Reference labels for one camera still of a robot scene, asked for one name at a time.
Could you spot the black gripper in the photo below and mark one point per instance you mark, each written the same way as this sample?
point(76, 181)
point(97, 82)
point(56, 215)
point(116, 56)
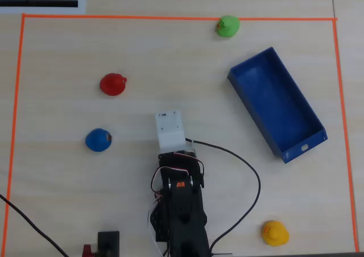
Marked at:
point(190, 151)

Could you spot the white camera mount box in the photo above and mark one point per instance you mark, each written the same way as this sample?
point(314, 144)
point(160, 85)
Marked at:
point(170, 129)

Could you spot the orange tape strip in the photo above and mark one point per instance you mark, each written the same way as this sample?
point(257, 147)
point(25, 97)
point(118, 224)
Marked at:
point(142, 17)
point(15, 112)
point(344, 126)

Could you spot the green rubber duck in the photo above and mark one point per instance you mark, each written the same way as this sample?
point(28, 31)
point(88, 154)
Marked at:
point(229, 27)

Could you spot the blue rubber duck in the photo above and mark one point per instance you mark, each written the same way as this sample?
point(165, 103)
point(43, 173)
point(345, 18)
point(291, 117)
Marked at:
point(97, 140)

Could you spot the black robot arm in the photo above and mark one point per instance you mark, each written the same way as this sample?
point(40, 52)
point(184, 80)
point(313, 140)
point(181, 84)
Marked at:
point(185, 220)

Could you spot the blue plastic box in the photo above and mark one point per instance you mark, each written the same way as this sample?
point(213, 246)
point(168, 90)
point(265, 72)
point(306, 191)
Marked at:
point(273, 103)

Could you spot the red rubber duck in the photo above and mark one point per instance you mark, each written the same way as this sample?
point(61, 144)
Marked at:
point(112, 84)

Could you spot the yellow rubber duck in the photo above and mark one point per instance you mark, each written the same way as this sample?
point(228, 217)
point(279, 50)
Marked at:
point(275, 234)

